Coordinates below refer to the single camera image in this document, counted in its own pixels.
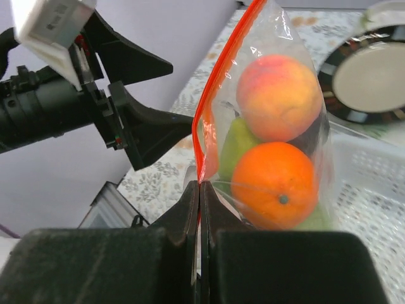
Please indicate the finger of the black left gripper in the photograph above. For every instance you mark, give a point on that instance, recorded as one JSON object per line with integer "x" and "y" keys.
{"x": 120, "y": 58}
{"x": 147, "y": 133}

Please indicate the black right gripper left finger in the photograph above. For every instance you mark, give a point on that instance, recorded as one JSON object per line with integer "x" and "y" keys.
{"x": 154, "y": 264}

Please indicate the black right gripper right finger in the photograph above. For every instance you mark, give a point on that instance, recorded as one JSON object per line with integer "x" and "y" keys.
{"x": 240, "y": 264}

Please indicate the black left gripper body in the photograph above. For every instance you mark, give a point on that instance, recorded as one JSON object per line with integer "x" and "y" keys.
{"x": 40, "y": 105}

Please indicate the orange fake fruit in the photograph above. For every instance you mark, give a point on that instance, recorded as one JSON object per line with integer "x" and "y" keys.
{"x": 276, "y": 185}

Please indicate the green fake pear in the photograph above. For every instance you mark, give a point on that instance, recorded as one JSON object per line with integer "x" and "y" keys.
{"x": 238, "y": 141}

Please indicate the clear zip top bag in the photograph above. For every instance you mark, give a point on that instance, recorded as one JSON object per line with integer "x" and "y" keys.
{"x": 264, "y": 29}

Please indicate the fake peach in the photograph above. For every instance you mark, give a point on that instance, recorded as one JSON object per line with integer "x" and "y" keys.
{"x": 279, "y": 97}

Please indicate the dark purple fake fruit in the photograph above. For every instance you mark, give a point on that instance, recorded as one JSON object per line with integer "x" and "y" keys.
{"x": 317, "y": 134}

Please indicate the white plastic basket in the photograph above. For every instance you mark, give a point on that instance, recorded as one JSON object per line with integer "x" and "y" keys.
{"x": 369, "y": 202}

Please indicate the green fake cabbage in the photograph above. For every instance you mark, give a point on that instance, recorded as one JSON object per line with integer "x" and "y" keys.
{"x": 318, "y": 220}

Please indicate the floral serving tray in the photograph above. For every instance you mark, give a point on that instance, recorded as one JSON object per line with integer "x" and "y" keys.
{"x": 392, "y": 133}

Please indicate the dark rimmed beige plate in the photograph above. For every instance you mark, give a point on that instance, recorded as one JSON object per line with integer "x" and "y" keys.
{"x": 362, "y": 80}

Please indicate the floral mug green inside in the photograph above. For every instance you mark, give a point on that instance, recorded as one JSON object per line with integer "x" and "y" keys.
{"x": 382, "y": 14}

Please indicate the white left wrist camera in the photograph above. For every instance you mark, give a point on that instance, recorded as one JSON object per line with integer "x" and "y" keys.
{"x": 49, "y": 28}

